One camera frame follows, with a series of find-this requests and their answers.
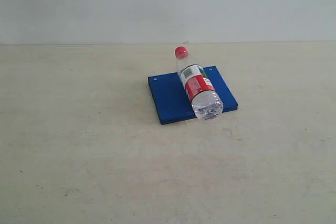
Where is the blue book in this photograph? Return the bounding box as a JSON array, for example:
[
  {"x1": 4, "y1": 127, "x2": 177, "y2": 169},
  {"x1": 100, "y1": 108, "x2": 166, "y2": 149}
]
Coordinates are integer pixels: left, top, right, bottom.
[{"x1": 148, "y1": 66, "x2": 238, "y2": 125}]

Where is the clear red-capped water bottle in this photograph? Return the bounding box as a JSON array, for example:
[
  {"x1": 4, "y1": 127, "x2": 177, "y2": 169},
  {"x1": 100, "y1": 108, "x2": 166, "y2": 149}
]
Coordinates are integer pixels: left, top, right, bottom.
[{"x1": 174, "y1": 46, "x2": 224, "y2": 120}]

